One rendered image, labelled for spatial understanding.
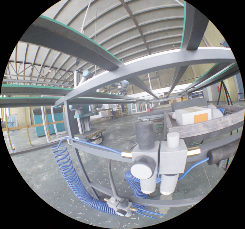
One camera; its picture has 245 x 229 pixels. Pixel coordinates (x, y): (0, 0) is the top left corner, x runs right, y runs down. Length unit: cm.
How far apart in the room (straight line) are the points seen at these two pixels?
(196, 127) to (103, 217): 76
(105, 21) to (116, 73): 868
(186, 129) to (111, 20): 887
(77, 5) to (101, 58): 807
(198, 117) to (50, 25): 40
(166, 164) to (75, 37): 28
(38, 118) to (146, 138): 426
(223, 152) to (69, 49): 40
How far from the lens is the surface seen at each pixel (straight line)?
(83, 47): 18
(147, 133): 16
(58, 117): 452
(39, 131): 432
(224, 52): 34
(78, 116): 163
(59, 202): 97
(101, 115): 559
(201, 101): 73
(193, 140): 31
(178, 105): 67
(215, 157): 25
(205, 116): 31
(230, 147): 29
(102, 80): 29
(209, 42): 890
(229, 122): 36
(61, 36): 16
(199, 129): 29
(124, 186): 90
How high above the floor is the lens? 70
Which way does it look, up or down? 2 degrees up
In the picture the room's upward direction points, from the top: 9 degrees counter-clockwise
